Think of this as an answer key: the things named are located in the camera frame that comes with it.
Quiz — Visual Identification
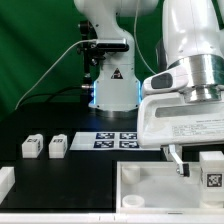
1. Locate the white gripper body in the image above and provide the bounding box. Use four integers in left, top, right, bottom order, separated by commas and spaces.
137, 92, 224, 149

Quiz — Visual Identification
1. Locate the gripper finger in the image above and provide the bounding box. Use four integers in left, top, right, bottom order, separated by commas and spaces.
168, 144, 191, 178

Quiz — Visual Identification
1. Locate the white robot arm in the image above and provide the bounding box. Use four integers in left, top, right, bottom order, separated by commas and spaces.
74, 0, 224, 176

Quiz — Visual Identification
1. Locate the white marker sheet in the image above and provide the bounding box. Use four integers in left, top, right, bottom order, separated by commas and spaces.
69, 131, 162, 152

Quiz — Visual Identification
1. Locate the black cable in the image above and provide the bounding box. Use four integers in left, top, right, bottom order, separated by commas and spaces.
16, 87, 84, 109

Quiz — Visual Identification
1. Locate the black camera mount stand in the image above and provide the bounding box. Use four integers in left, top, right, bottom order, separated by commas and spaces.
77, 20, 99, 88

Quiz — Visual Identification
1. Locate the silver fixed camera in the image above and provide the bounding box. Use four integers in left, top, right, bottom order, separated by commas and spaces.
96, 38, 129, 52

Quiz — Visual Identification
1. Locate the white left obstacle block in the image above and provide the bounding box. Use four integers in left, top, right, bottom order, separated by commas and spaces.
0, 167, 15, 204

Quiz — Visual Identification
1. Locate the white square tabletop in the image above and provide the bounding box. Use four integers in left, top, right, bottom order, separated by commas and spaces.
116, 162, 224, 215

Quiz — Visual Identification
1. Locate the white cable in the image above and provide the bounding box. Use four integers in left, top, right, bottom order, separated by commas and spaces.
14, 39, 98, 110

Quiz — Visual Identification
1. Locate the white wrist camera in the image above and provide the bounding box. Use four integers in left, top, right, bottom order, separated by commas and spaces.
141, 65, 189, 98

